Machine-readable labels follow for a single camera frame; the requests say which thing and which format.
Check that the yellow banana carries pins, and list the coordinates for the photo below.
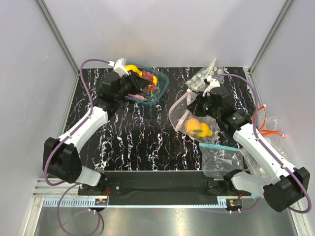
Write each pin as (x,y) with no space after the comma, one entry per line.
(134,68)

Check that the blue zip top bag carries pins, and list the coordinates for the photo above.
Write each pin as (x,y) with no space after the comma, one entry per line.
(218,160)

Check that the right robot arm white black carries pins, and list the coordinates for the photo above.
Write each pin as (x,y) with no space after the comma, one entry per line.
(283,184)

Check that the purple grape bunch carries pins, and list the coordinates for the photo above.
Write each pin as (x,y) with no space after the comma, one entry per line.
(151,88)

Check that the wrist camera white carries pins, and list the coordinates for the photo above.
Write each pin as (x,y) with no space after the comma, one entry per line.
(213,83)
(120,67)

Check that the orange fruit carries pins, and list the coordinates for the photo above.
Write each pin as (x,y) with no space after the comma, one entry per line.
(155,80)

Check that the pink zip top bag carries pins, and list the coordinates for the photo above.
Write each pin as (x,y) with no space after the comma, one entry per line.
(178,115)

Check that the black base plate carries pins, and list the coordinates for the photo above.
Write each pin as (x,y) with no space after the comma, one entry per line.
(166,185)

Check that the orange peach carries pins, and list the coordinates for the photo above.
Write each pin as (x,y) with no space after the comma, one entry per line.
(191,125)

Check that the orange zip top bag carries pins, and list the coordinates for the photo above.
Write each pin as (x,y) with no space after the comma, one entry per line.
(268,128)

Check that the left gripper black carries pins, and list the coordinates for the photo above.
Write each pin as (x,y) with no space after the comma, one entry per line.
(141,83)

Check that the white cable duct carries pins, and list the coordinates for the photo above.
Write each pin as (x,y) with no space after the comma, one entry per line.
(210,202)

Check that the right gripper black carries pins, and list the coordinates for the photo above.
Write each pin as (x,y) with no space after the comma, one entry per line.
(195,106)

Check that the clear bag with white pieces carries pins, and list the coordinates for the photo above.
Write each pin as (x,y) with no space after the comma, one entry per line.
(201,79)

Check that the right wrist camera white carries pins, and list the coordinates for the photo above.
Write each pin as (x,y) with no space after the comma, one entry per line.
(213,83)

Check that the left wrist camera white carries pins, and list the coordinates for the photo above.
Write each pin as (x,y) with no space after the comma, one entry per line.
(120,67)

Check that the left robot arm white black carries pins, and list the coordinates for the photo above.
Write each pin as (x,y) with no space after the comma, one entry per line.
(61,158)

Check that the teal plastic fruit tray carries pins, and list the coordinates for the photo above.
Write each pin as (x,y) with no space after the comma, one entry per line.
(162,85)

